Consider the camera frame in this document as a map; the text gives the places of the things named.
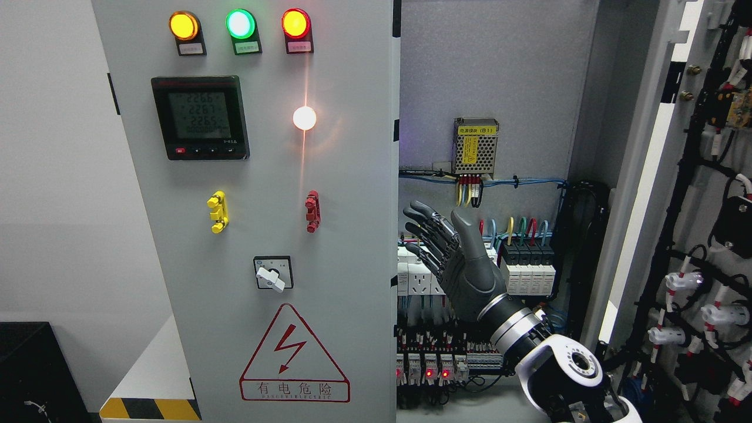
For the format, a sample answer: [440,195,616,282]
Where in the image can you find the black box at left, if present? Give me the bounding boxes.
[1,322,90,422]

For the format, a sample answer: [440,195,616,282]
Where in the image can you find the black digital power meter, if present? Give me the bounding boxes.
[151,75,250,160]

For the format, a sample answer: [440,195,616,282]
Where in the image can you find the red electric danger warning sticker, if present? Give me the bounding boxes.
[239,303,350,402]

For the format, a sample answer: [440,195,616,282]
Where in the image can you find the black surge protector modules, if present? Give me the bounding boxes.
[499,241,556,297]

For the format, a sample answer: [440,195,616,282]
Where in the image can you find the red indicator lamp left door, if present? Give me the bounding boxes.
[280,8,314,54]

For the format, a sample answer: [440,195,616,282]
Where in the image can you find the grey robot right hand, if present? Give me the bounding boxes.
[403,200,504,322]

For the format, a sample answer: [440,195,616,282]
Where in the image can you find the relay terminal block row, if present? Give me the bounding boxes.
[393,321,504,387]

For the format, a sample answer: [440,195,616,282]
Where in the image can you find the white socket modules row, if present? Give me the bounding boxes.
[397,246,444,296]

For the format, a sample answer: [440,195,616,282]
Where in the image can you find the white rotary selector switch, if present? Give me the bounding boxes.
[253,256,294,293]

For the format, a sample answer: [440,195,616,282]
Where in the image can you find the grey electrical cabinet body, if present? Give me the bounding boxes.
[391,0,659,423]

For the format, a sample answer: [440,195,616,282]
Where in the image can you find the grey cabinet door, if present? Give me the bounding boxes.
[92,1,398,422]
[569,1,750,422]

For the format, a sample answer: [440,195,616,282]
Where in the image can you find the yellow indicator lamp left door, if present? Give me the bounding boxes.
[169,11,206,56]

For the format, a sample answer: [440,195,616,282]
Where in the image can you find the white glowing indicator lamp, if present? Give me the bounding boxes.
[292,105,317,131]

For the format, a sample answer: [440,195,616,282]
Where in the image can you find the black wrapped right cable harness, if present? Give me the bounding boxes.
[555,180,612,353]

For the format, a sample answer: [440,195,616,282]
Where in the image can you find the perforated metal power supply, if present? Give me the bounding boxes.
[453,117,499,177]

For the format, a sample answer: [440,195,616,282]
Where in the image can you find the green indicator lamp left door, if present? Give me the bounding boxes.
[226,8,263,55]

